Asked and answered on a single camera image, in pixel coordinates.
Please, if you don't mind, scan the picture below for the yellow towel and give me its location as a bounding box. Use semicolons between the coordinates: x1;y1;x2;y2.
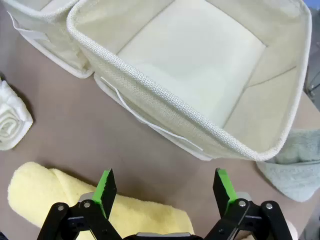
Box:
6;161;196;240

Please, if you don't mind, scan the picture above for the cream fabric storage bin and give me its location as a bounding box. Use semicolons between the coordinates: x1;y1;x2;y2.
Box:
4;0;96;79
66;0;313;162

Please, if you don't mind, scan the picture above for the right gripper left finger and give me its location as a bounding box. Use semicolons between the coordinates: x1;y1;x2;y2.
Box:
37;167;124;240

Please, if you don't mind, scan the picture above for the light teal towel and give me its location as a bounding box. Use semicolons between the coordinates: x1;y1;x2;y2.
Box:
255;128;320;204

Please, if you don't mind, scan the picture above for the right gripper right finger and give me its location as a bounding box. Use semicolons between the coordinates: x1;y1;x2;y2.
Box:
203;167;294;240

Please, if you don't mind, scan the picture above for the white towel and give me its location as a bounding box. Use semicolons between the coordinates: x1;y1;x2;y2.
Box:
0;79;34;152

